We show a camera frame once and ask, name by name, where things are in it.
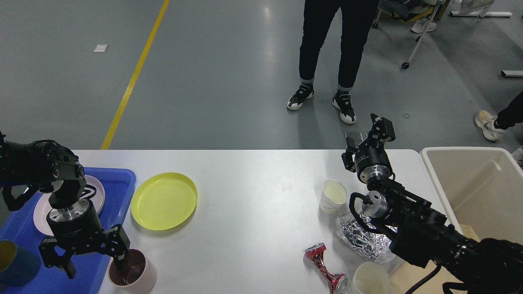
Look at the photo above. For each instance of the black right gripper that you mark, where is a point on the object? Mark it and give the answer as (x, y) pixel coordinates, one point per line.
(370, 159)

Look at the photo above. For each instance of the dark teal cup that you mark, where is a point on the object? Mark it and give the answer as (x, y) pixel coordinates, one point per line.
(18, 266)

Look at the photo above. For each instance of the crushed red can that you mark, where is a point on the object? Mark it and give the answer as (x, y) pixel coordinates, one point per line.
(337, 282)

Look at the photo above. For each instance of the crumpled foil tray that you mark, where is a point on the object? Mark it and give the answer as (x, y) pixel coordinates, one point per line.
(370, 246)

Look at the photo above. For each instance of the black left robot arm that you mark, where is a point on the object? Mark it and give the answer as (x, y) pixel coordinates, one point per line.
(47, 166)

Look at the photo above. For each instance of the beige plastic bin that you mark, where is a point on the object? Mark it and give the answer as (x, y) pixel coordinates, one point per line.
(481, 187)

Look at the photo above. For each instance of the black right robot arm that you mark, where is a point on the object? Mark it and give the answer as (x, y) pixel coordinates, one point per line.
(419, 233)

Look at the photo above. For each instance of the pink mug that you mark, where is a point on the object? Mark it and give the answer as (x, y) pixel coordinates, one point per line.
(137, 275)

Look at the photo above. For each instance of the white rolling chair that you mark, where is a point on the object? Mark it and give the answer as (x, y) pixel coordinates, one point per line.
(420, 12)

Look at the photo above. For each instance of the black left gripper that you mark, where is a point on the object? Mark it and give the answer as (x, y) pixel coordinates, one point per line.
(77, 230)

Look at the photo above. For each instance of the blue plastic tray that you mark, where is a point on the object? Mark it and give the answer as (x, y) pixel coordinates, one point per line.
(119, 186)

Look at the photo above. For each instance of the metal floor plates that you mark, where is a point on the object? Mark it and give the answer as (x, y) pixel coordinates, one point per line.
(357, 136)

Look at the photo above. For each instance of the person at right edge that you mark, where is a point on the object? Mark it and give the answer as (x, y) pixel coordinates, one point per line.
(493, 127)

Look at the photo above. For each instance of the white paper cup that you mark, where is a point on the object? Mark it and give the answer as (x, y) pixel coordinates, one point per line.
(333, 196)
(370, 278)

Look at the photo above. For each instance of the yellow plate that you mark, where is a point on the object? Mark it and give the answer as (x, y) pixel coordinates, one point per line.
(164, 201)

